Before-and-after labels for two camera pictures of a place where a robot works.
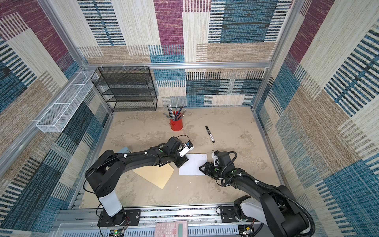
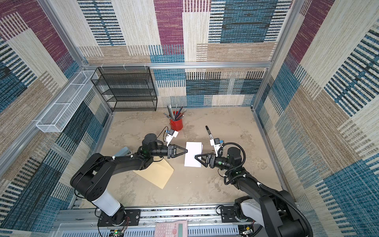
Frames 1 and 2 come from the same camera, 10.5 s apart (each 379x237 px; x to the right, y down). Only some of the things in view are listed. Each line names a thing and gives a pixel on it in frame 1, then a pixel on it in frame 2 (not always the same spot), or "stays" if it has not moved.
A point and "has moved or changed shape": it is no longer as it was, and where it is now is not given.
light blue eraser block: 124,150 stays
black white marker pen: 210,135 stays
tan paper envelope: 158,175 stays
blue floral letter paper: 191,167 has moved or changed shape
